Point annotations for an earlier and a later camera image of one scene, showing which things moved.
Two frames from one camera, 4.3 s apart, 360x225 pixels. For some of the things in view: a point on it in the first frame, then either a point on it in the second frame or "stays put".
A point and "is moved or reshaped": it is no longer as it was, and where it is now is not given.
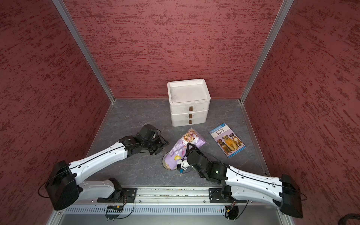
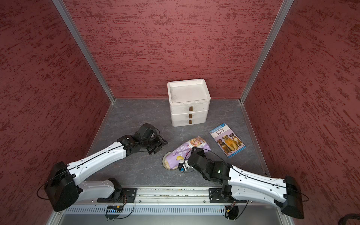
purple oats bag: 177,152 is moved or reshaped
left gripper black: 161,144 stays put
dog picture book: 227,140 stays put
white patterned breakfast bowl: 165,164 stays put
